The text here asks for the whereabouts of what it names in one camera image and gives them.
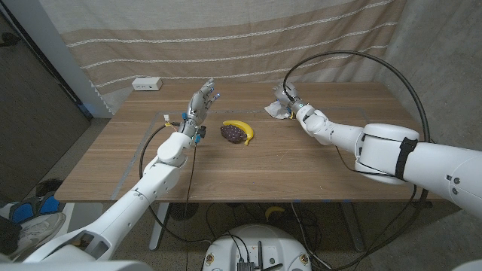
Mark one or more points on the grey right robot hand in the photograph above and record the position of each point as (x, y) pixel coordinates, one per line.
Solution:
(288, 94)

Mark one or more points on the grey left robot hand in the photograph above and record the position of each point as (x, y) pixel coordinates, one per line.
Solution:
(199, 105)

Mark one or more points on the white cloth napkin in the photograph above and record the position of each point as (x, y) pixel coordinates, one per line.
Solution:
(276, 111)

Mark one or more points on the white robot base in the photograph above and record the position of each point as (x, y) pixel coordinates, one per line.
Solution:
(263, 241)

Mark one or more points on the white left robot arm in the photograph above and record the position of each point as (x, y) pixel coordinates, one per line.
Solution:
(143, 192)

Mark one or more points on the purple toy grapes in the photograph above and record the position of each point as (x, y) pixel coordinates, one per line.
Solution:
(232, 133)

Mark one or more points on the yellow banana on floor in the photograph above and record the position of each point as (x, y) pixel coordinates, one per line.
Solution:
(273, 210)

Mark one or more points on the white power strip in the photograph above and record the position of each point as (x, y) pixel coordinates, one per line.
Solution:
(147, 83)

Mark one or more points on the beige striped curtain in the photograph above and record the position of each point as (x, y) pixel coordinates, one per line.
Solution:
(226, 49)

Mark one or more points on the black round floor fan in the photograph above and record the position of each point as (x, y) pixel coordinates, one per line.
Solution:
(183, 211)

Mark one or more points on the white table leg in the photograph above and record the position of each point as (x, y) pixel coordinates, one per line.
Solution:
(158, 226)
(354, 226)

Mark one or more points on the white robot torso edge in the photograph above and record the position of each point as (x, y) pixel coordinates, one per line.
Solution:
(75, 266)

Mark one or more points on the grey sneaker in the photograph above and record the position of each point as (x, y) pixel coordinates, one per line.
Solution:
(37, 231)

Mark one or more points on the blue and black shoe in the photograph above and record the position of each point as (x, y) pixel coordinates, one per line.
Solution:
(22, 212)

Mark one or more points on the white door frame post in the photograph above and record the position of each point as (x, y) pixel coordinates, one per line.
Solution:
(56, 49)

